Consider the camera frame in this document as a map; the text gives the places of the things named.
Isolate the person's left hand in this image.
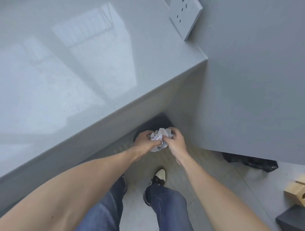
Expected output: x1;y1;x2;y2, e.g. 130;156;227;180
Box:
132;130;163;161

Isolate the person's right hand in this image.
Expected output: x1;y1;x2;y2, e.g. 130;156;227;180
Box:
163;127;189;166

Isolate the white paper ball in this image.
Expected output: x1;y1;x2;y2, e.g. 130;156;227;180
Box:
148;128;173;153

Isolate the person's right forearm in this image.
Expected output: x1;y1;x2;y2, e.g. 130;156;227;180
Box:
177;152;271;231

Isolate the person's left forearm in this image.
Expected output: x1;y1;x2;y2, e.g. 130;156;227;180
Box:
0;150;140;231

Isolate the black waste bin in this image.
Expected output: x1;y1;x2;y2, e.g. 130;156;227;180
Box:
133;113;175;143

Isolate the black and white sneaker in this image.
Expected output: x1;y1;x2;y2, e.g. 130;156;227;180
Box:
143;166;167;206

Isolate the person's blue jeans leg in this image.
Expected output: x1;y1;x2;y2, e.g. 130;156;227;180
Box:
76;175;126;231
145;184;194;231

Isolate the black plastic bag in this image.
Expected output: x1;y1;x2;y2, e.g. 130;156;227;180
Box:
222;152;279;173

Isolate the wooden block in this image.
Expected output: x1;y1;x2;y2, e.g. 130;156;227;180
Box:
284;174;305;207

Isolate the dark grey box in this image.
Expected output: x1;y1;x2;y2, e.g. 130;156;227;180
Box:
276;205;305;231

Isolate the white wall socket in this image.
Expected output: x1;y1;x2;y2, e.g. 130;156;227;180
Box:
163;0;203;41

